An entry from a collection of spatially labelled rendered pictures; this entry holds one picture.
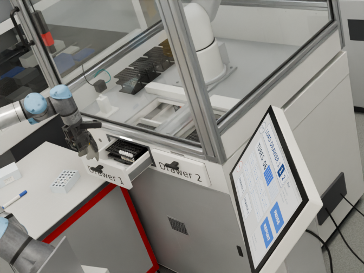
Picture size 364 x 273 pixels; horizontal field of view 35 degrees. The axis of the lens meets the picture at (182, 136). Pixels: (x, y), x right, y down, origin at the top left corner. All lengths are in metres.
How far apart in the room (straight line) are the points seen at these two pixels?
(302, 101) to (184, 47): 0.79
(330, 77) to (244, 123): 0.63
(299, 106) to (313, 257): 0.82
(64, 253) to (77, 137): 0.50
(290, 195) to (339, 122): 1.29
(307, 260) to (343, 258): 1.10
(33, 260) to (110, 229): 0.78
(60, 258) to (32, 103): 0.56
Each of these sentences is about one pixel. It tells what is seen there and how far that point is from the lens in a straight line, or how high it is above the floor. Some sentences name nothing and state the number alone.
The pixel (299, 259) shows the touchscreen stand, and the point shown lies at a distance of 1.96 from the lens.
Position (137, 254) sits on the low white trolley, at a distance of 2.99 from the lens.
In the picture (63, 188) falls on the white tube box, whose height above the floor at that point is 0.79.
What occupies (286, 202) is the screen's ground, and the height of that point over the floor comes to 1.14.
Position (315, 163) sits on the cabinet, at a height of 0.54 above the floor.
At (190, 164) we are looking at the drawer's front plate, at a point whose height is 0.92.
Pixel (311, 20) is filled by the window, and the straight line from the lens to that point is 2.58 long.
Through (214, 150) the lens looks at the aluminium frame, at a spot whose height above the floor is 1.01.
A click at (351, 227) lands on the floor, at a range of 3.21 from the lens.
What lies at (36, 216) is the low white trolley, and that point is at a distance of 2.67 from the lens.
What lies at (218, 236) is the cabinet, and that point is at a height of 0.51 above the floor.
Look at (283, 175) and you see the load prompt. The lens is 1.73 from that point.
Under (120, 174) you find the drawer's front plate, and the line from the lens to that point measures 2.43.
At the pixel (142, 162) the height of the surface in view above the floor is 0.87.
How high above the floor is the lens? 2.22
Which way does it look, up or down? 31 degrees down
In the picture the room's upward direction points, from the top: 18 degrees counter-clockwise
